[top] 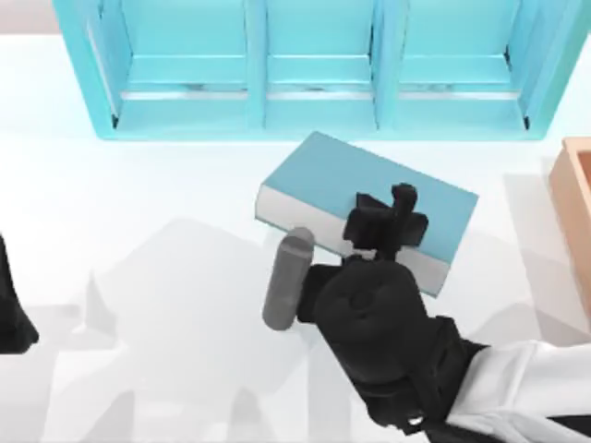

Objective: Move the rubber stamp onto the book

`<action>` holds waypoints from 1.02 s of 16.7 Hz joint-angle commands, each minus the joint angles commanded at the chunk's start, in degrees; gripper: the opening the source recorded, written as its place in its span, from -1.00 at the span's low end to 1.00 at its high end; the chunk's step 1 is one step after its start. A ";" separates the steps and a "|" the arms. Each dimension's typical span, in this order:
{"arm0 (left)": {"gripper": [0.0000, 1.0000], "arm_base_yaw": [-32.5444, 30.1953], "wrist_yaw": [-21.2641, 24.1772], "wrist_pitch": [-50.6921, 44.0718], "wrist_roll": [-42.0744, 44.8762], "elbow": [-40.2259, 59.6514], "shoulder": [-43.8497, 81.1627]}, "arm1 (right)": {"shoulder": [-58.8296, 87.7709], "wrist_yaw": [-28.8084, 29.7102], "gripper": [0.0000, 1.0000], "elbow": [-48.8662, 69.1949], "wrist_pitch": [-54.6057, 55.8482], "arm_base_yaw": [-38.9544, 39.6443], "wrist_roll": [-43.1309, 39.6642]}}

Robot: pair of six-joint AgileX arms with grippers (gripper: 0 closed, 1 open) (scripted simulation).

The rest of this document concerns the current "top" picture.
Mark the pale grey rounded box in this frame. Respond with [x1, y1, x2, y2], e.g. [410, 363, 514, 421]
[261, 225, 317, 333]

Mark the salmon-coloured box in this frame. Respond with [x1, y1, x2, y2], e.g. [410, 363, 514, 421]
[548, 137, 591, 297]

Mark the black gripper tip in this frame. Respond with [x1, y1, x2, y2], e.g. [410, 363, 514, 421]
[0, 233, 41, 356]

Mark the light blue rack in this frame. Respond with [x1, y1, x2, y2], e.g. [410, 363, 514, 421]
[50, 0, 591, 143]

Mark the light blue book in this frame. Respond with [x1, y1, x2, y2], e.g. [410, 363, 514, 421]
[253, 130, 480, 298]

